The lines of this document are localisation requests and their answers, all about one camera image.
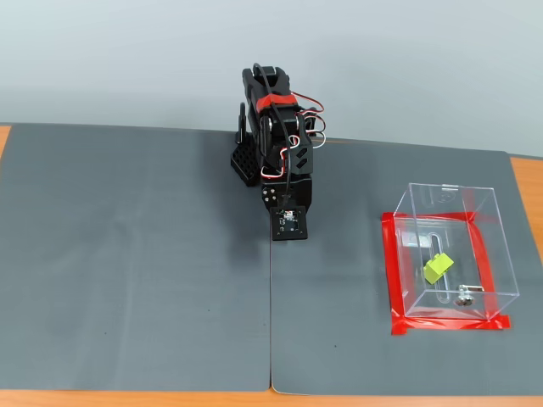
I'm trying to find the red white servo wire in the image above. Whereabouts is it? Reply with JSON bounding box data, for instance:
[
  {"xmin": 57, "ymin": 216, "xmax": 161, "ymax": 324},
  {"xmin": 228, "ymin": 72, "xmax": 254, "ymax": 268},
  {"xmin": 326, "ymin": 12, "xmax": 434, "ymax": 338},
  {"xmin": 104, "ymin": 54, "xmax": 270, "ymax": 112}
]
[
  {"xmin": 292, "ymin": 92, "xmax": 328, "ymax": 148},
  {"xmin": 260, "ymin": 135, "xmax": 299, "ymax": 182}
]

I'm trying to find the red tape strip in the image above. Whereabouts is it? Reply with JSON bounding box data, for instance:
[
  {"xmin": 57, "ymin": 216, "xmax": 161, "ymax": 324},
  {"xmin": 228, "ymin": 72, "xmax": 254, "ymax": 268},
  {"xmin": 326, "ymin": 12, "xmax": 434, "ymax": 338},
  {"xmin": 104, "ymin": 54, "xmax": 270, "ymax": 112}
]
[
  {"xmin": 381, "ymin": 209, "xmax": 479, "ymax": 222},
  {"xmin": 467, "ymin": 210, "xmax": 501, "ymax": 322},
  {"xmin": 380, "ymin": 211, "xmax": 406, "ymax": 336},
  {"xmin": 389, "ymin": 315, "xmax": 512, "ymax": 337}
]

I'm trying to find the black table clamp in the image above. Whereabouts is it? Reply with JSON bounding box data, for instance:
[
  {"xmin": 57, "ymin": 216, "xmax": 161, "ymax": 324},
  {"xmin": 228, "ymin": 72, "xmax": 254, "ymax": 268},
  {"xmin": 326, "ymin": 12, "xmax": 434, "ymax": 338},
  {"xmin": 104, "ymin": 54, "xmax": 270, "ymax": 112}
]
[{"xmin": 229, "ymin": 101, "xmax": 261, "ymax": 189}]

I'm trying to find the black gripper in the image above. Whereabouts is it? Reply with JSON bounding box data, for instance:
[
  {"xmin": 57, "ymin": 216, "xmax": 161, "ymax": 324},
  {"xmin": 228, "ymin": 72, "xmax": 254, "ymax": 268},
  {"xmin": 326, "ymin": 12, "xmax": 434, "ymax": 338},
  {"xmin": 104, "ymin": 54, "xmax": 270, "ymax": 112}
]
[{"xmin": 260, "ymin": 174, "xmax": 315, "ymax": 215}]

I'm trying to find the silver metal lock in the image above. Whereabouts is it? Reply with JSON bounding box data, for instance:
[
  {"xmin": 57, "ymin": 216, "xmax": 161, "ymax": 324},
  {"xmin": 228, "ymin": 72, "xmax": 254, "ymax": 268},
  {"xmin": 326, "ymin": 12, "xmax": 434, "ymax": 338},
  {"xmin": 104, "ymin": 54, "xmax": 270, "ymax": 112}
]
[{"xmin": 455, "ymin": 284, "xmax": 485, "ymax": 307}]

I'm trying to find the black camera cable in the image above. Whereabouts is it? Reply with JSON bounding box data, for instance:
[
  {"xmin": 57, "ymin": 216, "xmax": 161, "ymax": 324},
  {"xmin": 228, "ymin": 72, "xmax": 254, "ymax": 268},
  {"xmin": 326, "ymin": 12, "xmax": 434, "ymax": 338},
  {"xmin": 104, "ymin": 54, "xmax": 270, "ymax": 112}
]
[{"xmin": 252, "ymin": 62, "xmax": 294, "ymax": 204}]

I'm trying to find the red tape band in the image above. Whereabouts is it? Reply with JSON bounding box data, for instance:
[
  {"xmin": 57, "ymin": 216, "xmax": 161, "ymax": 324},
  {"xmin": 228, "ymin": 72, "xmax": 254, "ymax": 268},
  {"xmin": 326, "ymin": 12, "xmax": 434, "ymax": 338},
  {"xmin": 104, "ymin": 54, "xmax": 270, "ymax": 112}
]
[{"xmin": 255, "ymin": 94, "xmax": 299, "ymax": 114}]

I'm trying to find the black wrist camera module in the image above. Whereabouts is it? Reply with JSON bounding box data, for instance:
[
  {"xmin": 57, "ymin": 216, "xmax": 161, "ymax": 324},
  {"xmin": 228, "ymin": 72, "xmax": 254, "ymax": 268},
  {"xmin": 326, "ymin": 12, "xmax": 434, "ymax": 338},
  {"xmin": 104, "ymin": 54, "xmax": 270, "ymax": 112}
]
[{"xmin": 269, "ymin": 204, "xmax": 310, "ymax": 243}]

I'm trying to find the green lego block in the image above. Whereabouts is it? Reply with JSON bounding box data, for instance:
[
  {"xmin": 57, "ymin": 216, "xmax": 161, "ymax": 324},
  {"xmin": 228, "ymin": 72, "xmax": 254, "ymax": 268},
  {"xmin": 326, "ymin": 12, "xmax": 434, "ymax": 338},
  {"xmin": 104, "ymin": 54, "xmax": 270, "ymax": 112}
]
[{"xmin": 423, "ymin": 251, "xmax": 456, "ymax": 286}]

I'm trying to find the transparent acrylic box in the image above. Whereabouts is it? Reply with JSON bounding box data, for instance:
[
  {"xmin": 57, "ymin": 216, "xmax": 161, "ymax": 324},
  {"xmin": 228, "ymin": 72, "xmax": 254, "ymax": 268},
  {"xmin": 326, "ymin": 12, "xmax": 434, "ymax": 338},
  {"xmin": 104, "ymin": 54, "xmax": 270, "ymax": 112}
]
[{"xmin": 392, "ymin": 181, "xmax": 521, "ymax": 321}]

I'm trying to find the dark grey foam mat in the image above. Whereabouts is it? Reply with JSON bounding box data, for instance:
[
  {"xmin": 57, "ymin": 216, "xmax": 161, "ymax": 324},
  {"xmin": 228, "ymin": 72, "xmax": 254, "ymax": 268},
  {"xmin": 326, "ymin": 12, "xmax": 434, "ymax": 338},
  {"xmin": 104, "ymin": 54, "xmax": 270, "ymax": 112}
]
[
  {"xmin": 269, "ymin": 134, "xmax": 543, "ymax": 398},
  {"xmin": 0, "ymin": 122, "xmax": 273, "ymax": 393}
]

